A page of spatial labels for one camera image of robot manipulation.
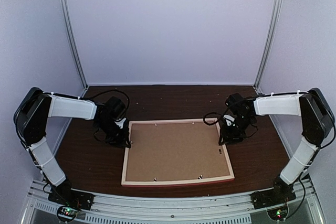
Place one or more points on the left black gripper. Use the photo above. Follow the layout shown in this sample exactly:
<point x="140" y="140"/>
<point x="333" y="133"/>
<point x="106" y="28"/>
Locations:
<point x="122" y="140"/>

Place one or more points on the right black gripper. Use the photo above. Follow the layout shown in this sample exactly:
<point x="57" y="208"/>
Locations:
<point x="228" y="137"/>

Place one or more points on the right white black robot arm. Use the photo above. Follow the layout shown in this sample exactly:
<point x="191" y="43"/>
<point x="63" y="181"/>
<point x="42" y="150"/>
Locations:
<point x="317" y="121"/>

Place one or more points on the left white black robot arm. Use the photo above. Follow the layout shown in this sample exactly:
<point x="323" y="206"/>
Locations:
<point x="30" y="120"/>

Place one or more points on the right round controller board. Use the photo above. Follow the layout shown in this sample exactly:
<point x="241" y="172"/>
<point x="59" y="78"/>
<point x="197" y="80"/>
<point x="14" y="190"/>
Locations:
<point x="278" y="214"/>

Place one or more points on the round controller board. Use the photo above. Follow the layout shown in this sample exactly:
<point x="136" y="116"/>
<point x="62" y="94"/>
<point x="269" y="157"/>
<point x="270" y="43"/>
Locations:
<point x="66" y="213"/>
<point x="278" y="214"/>

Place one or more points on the left round controller board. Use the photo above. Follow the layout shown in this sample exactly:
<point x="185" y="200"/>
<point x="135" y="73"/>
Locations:
<point x="66" y="213"/>

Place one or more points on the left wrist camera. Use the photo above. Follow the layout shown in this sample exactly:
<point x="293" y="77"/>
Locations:
<point x="115" y="108"/>

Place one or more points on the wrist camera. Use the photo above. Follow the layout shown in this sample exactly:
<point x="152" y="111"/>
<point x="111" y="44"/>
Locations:
<point x="115" y="108"/>
<point x="233" y="100"/>

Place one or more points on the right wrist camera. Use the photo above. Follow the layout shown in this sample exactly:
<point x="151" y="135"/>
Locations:
<point x="233" y="100"/>

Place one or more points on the right aluminium corner post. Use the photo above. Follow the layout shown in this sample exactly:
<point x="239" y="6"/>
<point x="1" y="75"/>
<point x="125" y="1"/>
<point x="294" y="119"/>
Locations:
<point x="276" y="9"/>

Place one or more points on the aluminium corner post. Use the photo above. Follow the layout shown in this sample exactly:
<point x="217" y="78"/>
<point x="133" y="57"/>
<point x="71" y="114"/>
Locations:
<point x="72" y="43"/>
<point x="276" y="9"/>

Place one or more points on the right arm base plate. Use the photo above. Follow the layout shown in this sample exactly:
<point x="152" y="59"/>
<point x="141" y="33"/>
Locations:
<point x="269" y="198"/>

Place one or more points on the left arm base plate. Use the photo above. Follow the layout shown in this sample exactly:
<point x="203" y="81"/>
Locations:
<point x="75" y="199"/>

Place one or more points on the left aluminium corner post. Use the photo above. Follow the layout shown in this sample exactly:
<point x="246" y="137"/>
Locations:
<point x="72" y="43"/>

